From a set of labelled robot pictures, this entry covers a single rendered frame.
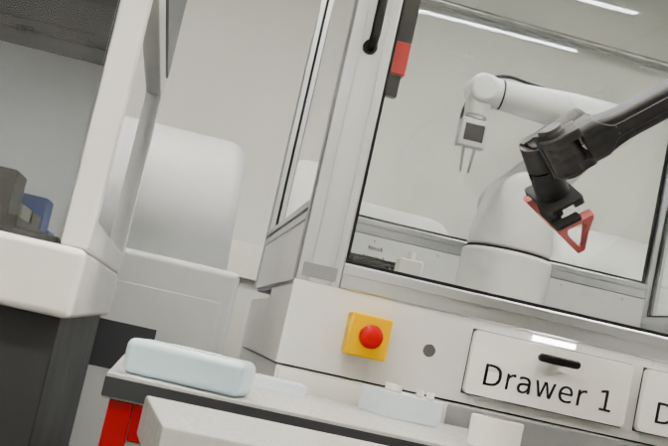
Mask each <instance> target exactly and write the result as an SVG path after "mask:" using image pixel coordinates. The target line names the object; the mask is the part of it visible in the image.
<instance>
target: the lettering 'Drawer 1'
mask: <svg viewBox="0 0 668 446"><path fill-rule="evenodd" d="M489 367H493V368H495V369H497V370H498V371H499V377H498V380H497V381H496V382H495V383H487V382H486V379H487V374H488V369H489ZM512 376H513V377H516V375H515V374H512V375H510V374H509V373H508V374H507V379H506V384H505V389H507V388H508V383H509V379H510V377H512ZM501 378H502V371H501V369H500V368H498V367H497V366H494V365H490V364H486V369H485V374H484V379H483V383H482V384H485V385H490V386H494V385H497V384H499V382H500V381H501ZM520 379H526V380H527V381H528V383H519V384H518V385H517V390H518V392H520V393H525V392H527V393H526V394H529V392H530V387H531V381H530V380H529V379H528V378H527V377H524V376H520ZM520 385H527V386H528V388H527V389H526V390H525V391H521V390H520ZM545 387H546V391H547V399H550V398H551V396H552V393H553V391H554V389H555V387H556V384H554V385H553V387H552V390H551V392H550V394H549V386H548V383H547V382H545V383H544V385H543V387H542V389H541V391H540V387H539V381H538V380H537V396H539V397H541V395H542V393H543V390H544V388H545ZM565 388H567V389H569V390H570V392H571V394H568V393H564V392H562V391H563V389H565ZM584 392H585V393H587V391H586V390H583V391H582V392H581V390H580V389H579V393H578V398H577V403H576V405H579V402H580V397H581V394H582V393H584ZM601 392H606V395H605V401H604V406H603V408H598V410H601V411H605V412H610V410H608V409H606V405H607V400H608V395H609V390H602V391H601ZM561 394H563V395H568V396H573V390H572V389H571V388H570V387H568V386H563V387H562V388H561V389H560V391H559V400H560V401H561V402H563V403H571V402H570V401H565V400H562V397H561Z"/></svg>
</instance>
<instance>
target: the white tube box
mask: <svg viewBox="0 0 668 446"><path fill-rule="evenodd" d="M440 405H441V403H440V402H437V401H432V400H426V399H425V398H420V397H416V396H415V395H412V394H409V393H404V392H402V393H396V392H393V391H389V390H386V389H384V388H381V387H376V386H371V385H367V384H362V388H361V393H360V397H359V402H358V407H359V408H362V409H365V410H367V411H370V412H373V413H376V414H379V415H382V416H385V417H388V418H393V419H398V420H402V421H407V422H412V423H416V424H421V425H426V426H431V427H436V423H437V418H438V414H439V410H440Z"/></svg>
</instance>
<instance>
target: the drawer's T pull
mask: <svg viewBox="0 0 668 446"><path fill-rule="evenodd" d="M538 359H539V361H540V362H544V363H549V364H553V365H557V366H562V367H566V368H571V369H575V370H578V369H579V368H580V367H581V363H580V362H577V361H573V360H568V359H564V358H560V357H555V356H551V355H546V354H539V355H538Z"/></svg>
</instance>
